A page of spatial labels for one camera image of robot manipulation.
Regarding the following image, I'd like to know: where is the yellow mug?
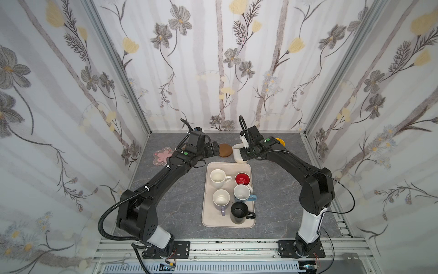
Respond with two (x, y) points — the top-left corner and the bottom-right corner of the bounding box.
(277, 138), (285, 147)

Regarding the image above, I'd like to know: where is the speckled white mug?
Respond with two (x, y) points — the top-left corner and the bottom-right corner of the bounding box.
(232, 143), (247, 163)

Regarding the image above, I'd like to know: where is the dark wooden round coaster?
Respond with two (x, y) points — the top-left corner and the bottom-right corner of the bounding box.
(219, 143), (233, 158)

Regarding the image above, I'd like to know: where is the pink flower shaped coaster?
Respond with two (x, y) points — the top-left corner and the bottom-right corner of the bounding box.
(153, 147), (174, 166)

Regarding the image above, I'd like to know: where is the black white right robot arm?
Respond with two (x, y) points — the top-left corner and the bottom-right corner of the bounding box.
(240, 122), (335, 258)

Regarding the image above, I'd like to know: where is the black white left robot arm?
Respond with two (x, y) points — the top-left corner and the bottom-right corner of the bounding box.
(116, 127), (219, 257)

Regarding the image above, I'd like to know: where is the white mug red inside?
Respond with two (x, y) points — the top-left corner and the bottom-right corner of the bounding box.
(235, 172), (251, 186)

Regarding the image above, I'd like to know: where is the plain white mug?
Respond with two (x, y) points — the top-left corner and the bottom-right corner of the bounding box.
(210, 169), (232, 189)

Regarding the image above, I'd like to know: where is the beige serving tray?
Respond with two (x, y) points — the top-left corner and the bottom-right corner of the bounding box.
(201, 162), (256, 229)

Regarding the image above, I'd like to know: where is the black mug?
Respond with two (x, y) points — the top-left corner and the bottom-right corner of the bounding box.
(230, 202), (256, 224)

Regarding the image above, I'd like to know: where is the white mug blue handle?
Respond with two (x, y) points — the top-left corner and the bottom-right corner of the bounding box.
(233, 184), (257, 203)

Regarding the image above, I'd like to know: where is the white mug purple handle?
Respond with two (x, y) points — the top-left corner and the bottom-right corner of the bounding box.
(212, 189), (230, 216)

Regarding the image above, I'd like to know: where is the white slotted cable duct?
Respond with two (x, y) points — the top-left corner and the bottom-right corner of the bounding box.
(102, 261), (307, 274)

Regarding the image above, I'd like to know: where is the black corrugated cable conduit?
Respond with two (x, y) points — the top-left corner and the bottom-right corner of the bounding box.
(97, 195), (148, 243)

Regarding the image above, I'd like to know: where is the aluminium mounting rail frame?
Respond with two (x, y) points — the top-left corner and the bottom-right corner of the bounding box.
(92, 237), (381, 274)

